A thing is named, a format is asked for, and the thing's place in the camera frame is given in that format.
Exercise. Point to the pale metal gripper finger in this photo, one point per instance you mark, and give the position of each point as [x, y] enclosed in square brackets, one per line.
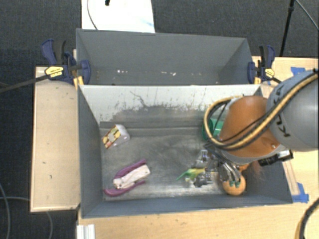
[202, 180]
[204, 157]

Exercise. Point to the green and yellow toy lizard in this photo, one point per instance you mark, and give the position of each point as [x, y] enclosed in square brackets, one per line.
[189, 173]

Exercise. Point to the orange fruit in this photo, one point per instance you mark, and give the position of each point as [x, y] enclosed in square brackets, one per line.
[234, 188]

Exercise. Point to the green plastic cup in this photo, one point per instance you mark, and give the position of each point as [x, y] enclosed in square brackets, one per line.
[213, 129]

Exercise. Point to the grey metal bin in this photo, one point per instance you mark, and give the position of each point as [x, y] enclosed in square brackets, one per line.
[162, 155]

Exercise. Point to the purple and white stapler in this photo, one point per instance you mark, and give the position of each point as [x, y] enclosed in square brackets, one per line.
[129, 177]

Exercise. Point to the white printed snack packet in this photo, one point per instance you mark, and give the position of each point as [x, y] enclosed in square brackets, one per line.
[115, 136]

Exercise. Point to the pale wood board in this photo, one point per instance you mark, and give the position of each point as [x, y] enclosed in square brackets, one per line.
[56, 143]

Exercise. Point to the black cylinder on white bracket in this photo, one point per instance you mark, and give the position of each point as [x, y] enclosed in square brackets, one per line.
[270, 159]

